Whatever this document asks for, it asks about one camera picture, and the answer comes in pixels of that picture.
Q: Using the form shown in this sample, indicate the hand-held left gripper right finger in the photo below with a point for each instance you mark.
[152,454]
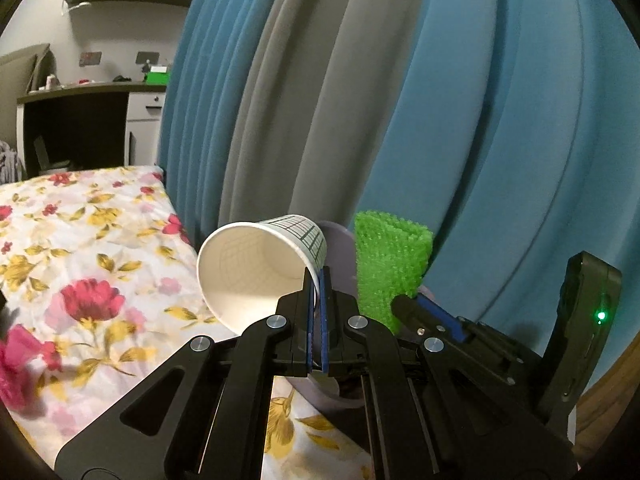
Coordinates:
[326,320]

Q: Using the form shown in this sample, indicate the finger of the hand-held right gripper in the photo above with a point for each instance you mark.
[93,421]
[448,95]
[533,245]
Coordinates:
[412,315]
[445,317]

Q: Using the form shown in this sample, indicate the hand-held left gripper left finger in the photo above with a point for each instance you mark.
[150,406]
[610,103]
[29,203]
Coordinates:
[310,320]

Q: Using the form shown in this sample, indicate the green spiky foam roll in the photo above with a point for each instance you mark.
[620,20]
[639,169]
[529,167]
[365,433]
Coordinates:
[390,260]

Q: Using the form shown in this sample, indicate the grey plastic bin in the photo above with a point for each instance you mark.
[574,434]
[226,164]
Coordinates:
[342,260]

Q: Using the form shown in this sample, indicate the white grid paper cup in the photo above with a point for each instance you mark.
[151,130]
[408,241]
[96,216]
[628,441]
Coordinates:
[250,270]

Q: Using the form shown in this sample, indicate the blue and grey curtain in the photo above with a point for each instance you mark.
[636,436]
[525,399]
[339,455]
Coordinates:
[450,110]

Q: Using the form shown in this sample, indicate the white drawer cabinet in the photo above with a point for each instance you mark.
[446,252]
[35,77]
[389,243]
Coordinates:
[145,130]

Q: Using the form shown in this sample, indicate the green box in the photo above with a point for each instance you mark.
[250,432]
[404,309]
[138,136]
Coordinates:
[157,76]

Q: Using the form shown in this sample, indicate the dark desk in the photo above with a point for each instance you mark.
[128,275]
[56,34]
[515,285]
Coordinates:
[75,120]

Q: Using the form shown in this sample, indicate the dark wall socket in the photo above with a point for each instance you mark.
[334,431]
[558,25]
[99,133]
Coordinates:
[146,56]
[90,58]

